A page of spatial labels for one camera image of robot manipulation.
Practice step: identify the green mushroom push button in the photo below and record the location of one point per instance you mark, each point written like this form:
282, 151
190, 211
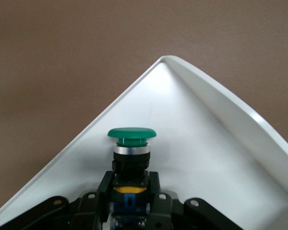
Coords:
132, 134

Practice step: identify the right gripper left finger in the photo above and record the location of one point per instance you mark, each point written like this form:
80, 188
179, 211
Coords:
91, 210

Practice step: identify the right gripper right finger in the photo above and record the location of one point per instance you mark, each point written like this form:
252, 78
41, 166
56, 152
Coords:
163, 210

